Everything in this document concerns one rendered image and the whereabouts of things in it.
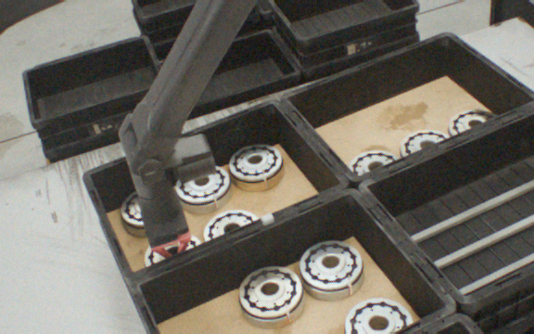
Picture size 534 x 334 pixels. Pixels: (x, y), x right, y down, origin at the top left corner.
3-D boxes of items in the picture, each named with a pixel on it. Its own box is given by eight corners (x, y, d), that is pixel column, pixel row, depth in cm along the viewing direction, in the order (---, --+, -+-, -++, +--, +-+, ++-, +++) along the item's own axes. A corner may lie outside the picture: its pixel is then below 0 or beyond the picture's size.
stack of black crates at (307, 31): (313, 157, 254) (299, 42, 225) (283, 109, 277) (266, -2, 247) (422, 121, 261) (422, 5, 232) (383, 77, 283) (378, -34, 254)
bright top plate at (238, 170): (238, 187, 141) (237, 185, 141) (222, 156, 149) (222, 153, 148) (289, 171, 143) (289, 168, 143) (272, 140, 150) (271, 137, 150)
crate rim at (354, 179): (354, 195, 129) (353, 184, 127) (277, 106, 150) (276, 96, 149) (546, 111, 138) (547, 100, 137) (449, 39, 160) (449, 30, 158)
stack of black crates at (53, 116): (78, 236, 241) (30, 124, 212) (65, 179, 263) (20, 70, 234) (198, 196, 248) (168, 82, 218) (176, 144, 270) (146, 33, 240)
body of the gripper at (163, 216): (176, 194, 129) (167, 160, 124) (190, 234, 121) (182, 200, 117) (138, 205, 128) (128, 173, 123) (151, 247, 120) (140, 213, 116)
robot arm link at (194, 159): (121, 120, 113) (136, 165, 108) (196, 97, 115) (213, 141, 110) (134, 164, 123) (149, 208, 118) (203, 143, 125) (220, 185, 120)
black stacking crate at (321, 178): (146, 328, 125) (128, 283, 118) (98, 219, 147) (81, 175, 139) (356, 234, 135) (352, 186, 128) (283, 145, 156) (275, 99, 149)
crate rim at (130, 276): (131, 292, 119) (126, 282, 117) (82, 183, 141) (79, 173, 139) (354, 195, 129) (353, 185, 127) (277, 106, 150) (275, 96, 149)
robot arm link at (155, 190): (124, 153, 118) (131, 175, 113) (167, 139, 119) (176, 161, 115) (134, 186, 122) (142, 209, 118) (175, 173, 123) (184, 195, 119)
